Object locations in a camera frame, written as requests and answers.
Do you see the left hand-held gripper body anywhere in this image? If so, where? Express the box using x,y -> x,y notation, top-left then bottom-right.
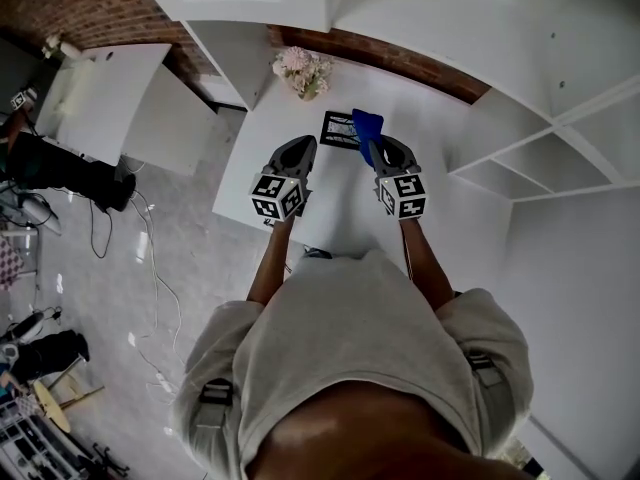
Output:
248,135 -> 320,225

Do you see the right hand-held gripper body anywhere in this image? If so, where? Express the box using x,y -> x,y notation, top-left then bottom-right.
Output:
358,134 -> 430,223

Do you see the black framed picture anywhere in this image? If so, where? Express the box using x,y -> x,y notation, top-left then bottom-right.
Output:
319,110 -> 364,152

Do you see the blue cloth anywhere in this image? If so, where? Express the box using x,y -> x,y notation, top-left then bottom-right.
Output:
351,107 -> 387,146

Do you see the person's left forearm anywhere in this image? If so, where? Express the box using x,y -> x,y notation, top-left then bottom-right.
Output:
247,217 -> 297,304

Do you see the person's right forearm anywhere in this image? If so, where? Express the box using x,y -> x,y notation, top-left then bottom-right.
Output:
399,217 -> 457,312

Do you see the white table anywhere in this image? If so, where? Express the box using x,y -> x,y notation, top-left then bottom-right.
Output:
212,60 -> 514,294

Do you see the pink flower bouquet in vase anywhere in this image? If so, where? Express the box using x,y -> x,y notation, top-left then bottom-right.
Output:
272,45 -> 335,102

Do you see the person's grey shirt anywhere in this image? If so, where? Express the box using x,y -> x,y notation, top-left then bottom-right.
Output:
169,248 -> 537,480

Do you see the white shelf cabinet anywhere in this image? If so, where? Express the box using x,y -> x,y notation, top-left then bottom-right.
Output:
129,0 -> 640,202

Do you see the white side desk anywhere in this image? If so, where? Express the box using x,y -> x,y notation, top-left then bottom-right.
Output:
34,42 -> 219,177

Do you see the person's neck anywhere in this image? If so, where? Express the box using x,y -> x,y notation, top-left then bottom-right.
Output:
247,380 -> 536,480

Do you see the small white flower vase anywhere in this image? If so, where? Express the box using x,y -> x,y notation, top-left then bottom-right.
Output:
41,31 -> 82,61

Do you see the yellow round stool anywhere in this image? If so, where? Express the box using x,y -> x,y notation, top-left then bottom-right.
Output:
31,377 -> 107,435

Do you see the white floor cable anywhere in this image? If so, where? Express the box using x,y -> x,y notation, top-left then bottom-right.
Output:
128,160 -> 184,395

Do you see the black floor cable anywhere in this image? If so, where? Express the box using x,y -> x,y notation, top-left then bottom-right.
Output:
88,197 -> 115,260

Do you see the grey harness strap with buckle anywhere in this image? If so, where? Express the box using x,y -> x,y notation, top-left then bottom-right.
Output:
467,351 -> 504,389
198,377 -> 236,430

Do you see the white wire shelf rack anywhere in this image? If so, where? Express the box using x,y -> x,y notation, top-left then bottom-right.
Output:
0,397 -> 97,480

